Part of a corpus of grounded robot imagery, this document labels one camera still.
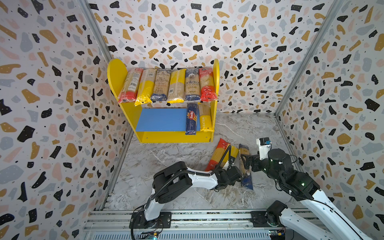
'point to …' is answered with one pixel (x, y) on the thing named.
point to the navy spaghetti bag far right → (245, 174)
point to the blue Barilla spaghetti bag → (191, 115)
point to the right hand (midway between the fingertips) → (247, 151)
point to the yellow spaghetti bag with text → (205, 118)
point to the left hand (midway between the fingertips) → (230, 170)
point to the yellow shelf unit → (159, 125)
